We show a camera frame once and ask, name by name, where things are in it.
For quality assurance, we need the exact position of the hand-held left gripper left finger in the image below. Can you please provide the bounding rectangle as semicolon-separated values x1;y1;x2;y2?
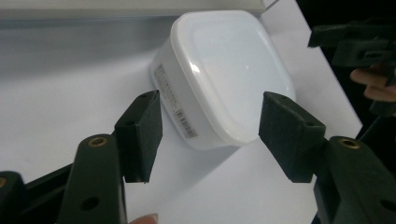
57;90;163;224

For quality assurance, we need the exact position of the white plastic container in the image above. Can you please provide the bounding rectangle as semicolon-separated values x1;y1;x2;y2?
149;9;297;151

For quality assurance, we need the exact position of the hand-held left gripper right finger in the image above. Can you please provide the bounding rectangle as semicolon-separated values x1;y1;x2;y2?
258;91;396;224

